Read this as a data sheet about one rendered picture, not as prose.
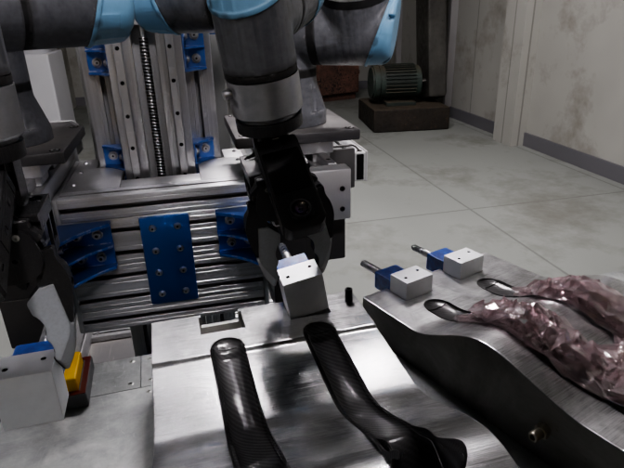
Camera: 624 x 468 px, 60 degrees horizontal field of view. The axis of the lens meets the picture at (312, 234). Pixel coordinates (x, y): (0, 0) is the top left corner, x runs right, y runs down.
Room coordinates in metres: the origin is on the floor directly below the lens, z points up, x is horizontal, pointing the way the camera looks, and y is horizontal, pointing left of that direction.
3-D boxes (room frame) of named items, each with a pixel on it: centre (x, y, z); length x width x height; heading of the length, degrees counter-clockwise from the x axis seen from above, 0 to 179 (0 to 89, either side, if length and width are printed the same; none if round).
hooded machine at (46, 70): (5.88, 2.89, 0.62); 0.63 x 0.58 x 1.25; 13
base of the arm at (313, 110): (1.04, 0.04, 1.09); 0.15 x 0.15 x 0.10
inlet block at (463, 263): (0.79, -0.21, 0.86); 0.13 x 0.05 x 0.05; 32
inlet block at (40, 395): (0.44, 0.27, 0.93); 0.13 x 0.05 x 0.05; 15
